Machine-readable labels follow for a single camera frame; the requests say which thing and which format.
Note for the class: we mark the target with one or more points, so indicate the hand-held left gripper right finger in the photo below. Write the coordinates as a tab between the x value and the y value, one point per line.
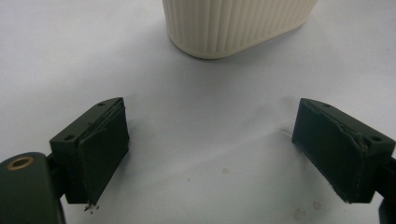
336	155

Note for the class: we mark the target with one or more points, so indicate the cream ribbed pump bottle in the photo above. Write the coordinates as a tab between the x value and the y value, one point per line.
236	26

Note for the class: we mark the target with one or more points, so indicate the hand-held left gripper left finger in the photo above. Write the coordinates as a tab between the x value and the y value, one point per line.
96	155

